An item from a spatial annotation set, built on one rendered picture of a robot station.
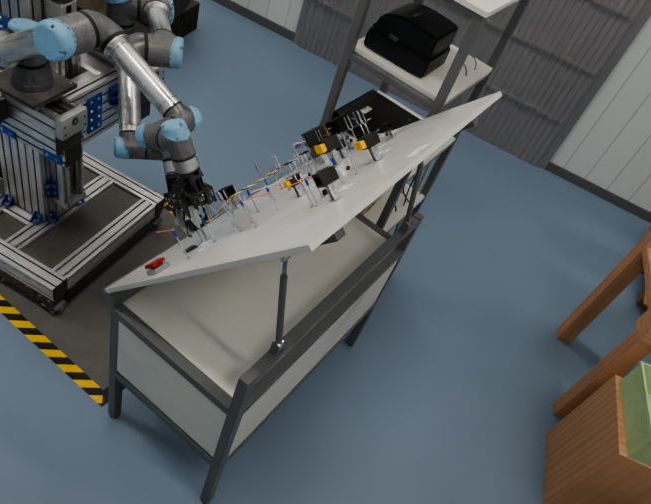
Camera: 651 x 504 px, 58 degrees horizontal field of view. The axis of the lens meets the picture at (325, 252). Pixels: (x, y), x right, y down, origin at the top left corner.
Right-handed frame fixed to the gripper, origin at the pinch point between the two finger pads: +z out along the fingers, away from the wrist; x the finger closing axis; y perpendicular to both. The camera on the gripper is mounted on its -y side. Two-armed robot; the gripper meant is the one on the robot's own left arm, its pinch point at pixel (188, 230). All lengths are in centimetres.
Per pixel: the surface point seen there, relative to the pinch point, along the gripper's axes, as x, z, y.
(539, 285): 147, 75, -225
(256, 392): 18, 58, 8
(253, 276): 11.4, 22.0, -27.9
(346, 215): 65, 2, 54
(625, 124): 239, -29, -313
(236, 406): 15, 58, 20
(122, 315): -25.7, 25.6, 8.8
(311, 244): 58, 7, 65
